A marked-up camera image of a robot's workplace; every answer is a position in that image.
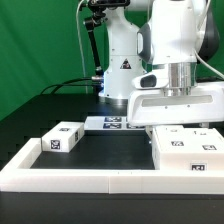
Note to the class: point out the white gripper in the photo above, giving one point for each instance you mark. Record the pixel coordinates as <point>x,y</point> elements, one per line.
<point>205,104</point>

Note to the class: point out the white cabinet door panel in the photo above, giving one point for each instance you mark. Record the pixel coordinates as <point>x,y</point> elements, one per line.
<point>168,137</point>

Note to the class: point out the white cabinet body box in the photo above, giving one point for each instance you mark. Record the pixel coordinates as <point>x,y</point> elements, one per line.
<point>184,159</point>

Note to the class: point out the white cabinet top block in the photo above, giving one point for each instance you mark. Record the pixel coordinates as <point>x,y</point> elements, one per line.
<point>63,137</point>

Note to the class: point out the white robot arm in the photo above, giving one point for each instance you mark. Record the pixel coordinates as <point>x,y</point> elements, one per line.
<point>145,54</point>

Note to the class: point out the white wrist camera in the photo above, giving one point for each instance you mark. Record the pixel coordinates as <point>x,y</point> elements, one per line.
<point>150,80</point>

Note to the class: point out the white marker base plate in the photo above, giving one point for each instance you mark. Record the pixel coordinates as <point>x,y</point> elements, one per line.
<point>111,124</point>

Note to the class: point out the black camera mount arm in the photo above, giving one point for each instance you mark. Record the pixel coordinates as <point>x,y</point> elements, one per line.
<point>98,17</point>

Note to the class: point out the white workspace border frame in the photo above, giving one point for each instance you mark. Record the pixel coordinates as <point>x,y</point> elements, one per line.
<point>19,176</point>

